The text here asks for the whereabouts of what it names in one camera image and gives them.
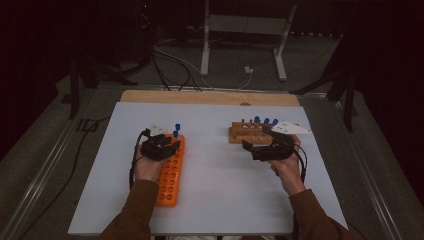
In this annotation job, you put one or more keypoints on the person's right hand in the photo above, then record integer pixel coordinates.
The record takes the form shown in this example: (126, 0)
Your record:
(290, 176)

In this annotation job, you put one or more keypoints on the white table sheet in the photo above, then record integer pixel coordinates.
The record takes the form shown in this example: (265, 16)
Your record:
(216, 183)

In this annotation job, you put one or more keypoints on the white metal stand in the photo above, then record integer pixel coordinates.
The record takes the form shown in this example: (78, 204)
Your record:
(246, 24)

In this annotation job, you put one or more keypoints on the wooden test tube rack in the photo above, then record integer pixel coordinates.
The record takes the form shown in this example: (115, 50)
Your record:
(240, 136)

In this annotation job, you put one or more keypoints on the blue capped test tube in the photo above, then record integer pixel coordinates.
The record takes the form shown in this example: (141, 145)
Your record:
(266, 120)
(256, 119)
(275, 121)
(175, 133)
(177, 126)

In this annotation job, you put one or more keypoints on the white power plug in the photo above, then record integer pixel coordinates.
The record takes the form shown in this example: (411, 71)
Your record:
(248, 69)

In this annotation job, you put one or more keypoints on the person's left hand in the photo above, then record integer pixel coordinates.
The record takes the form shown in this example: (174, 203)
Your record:
(148, 170)

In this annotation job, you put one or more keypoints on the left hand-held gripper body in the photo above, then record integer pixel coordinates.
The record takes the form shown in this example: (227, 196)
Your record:
(155, 148)

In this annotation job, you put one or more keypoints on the orange plastic tube rack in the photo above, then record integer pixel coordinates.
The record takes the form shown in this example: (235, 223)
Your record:
(170, 186)

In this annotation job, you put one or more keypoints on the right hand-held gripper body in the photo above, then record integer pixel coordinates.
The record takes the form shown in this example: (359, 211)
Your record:
(273, 151)

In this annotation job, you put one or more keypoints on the black tripod stand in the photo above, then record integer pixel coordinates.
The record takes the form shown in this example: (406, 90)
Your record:
(74, 86)
(349, 100)

